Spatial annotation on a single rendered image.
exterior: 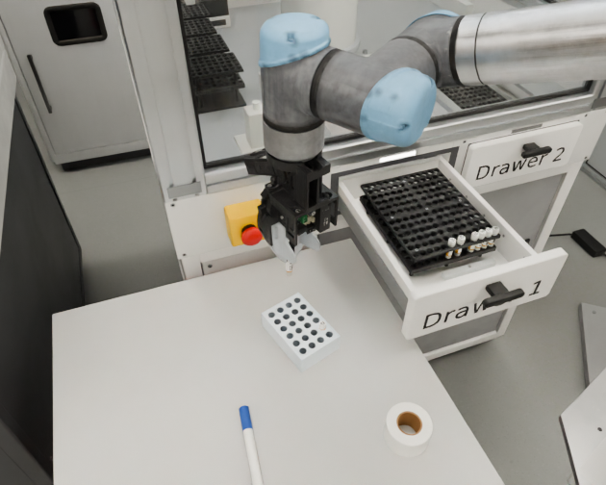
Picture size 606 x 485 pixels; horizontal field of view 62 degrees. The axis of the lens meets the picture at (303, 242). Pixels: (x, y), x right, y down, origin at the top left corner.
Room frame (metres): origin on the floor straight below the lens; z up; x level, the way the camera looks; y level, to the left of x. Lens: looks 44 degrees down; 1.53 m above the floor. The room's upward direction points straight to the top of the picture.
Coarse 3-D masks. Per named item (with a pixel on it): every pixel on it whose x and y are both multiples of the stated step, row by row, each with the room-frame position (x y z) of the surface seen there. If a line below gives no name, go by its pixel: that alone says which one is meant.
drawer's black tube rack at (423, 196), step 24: (432, 168) 0.87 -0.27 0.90; (384, 192) 0.79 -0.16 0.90; (408, 192) 0.79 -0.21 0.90; (432, 192) 0.79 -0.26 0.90; (384, 216) 0.76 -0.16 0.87; (408, 216) 0.72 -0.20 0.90; (432, 216) 0.72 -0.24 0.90; (456, 216) 0.72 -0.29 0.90; (480, 216) 0.72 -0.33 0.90; (408, 240) 0.66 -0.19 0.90; (432, 240) 0.66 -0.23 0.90; (408, 264) 0.63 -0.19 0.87; (432, 264) 0.63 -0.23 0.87
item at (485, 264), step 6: (492, 258) 0.66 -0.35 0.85; (468, 264) 0.65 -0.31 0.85; (474, 264) 0.65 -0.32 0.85; (480, 264) 0.65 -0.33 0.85; (486, 264) 0.65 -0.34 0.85; (492, 264) 0.65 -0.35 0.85; (444, 270) 0.63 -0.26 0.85; (450, 270) 0.63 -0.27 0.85; (456, 270) 0.63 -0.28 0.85; (462, 270) 0.63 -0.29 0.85; (468, 270) 0.63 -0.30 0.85; (474, 270) 0.64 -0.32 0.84; (444, 276) 0.62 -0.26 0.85; (450, 276) 0.62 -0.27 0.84; (456, 276) 0.63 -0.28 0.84
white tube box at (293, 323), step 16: (288, 304) 0.60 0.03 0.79; (304, 304) 0.60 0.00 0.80; (272, 320) 0.56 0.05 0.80; (288, 320) 0.56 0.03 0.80; (304, 320) 0.56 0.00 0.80; (320, 320) 0.56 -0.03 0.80; (272, 336) 0.55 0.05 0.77; (288, 336) 0.53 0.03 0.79; (304, 336) 0.53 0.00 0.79; (320, 336) 0.52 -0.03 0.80; (336, 336) 0.52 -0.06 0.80; (288, 352) 0.51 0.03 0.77; (304, 352) 0.50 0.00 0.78; (320, 352) 0.50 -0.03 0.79; (304, 368) 0.48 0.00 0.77
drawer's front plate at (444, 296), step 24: (504, 264) 0.57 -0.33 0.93; (528, 264) 0.57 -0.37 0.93; (552, 264) 0.59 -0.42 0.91; (432, 288) 0.52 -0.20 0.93; (456, 288) 0.52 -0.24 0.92; (480, 288) 0.54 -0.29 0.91; (528, 288) 0.58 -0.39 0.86; (408, 312) 0.51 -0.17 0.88; (432, 312) 0.51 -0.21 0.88; (456, 312) 0.53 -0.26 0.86; (480, 312) 0.55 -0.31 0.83; (408, 336) 0.50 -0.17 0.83
